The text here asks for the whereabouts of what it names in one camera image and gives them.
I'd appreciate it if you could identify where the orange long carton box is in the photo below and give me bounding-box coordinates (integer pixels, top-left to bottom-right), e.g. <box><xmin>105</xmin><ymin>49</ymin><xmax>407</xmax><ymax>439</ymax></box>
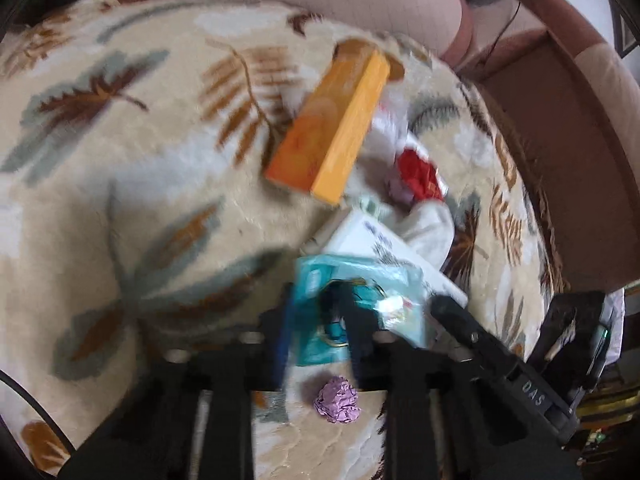
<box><xmin>264</xmin><ymin>50</ymin><xmax>390</xmax><ymax>206</ymax></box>

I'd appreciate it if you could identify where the purple foil ball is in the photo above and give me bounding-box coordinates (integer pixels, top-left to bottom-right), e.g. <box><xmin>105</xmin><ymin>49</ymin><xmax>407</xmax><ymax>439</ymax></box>
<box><xmin>314</xmin><ymin>376</ymin><xmax>361</xmax><ymax>425</ymax></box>

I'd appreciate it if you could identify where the white medicine box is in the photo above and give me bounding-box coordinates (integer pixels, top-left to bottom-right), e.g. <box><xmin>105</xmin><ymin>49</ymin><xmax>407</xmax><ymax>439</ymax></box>
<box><xmin>300</xmin><ymin>208</ymin><xmax>469</xmax><ymax>308</ymax></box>

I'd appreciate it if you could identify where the white sock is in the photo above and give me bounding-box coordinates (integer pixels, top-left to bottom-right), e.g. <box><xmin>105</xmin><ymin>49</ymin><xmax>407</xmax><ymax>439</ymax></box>
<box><xmin>396</xmin><ymin>200</ymin><xmax>454</xmax><ymax>270</ymax></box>

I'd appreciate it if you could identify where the black cable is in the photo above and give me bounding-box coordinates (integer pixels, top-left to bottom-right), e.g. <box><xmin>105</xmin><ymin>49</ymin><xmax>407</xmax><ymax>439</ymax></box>
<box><xmin>0</xmin><ymin>368</ymin><xmax>66</xmax><ymax>466</ymax></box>

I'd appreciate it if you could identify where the brown fabric sofa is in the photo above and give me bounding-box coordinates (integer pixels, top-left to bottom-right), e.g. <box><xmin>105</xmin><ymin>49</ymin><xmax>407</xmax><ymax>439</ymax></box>
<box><xmin>120</xmin><ymin>0</ymin><xmax>639</xmax><ymax>291</ymax></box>

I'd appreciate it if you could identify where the red packet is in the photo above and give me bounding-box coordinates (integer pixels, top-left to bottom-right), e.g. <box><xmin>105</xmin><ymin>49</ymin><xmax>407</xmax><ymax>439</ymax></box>
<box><xmin>387</xmin><ymin>148</ymin><xmax>445</xmax><ymax>207</ymax></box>

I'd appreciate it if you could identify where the leaf-patterned beige blanket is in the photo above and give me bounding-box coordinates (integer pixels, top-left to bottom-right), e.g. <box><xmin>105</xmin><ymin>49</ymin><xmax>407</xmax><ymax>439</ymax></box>
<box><xmin>1</xmin><ymin>0</ymin><xmax>553</xmax><ymax>479</ymax></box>

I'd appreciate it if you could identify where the teal blister package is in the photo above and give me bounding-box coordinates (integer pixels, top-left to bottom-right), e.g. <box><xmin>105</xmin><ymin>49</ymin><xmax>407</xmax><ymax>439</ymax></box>
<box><xmin>293</xmin><ymin>254</ymin><xmax>427</xmax><ymax>366</ymax></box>

